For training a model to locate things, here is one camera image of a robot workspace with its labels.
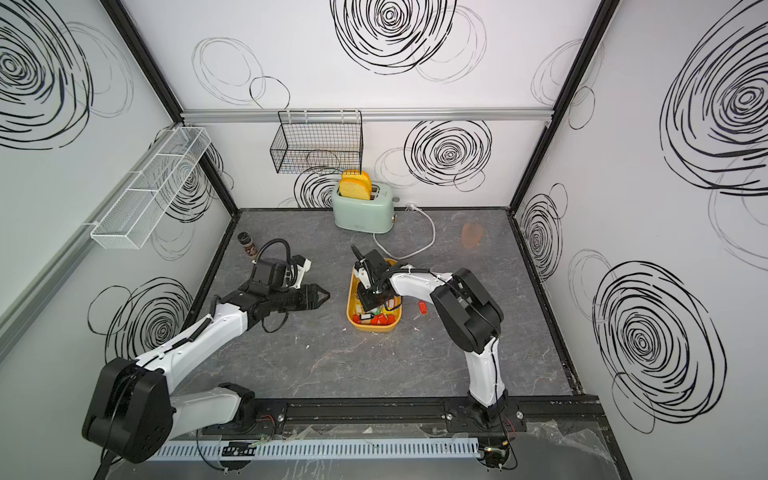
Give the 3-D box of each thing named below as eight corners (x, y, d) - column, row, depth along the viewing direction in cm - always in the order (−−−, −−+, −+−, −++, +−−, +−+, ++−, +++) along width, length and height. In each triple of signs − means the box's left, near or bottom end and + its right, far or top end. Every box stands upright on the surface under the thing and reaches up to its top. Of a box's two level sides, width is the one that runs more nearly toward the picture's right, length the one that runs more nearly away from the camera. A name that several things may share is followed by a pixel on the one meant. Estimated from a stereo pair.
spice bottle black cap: (246, 259, 107) (235, 241, 99) (250, 250, 110) (239, 232, 102) (258, 259, 107) (247, 241, 99) (261, 250, 110) (251, 232, 102)
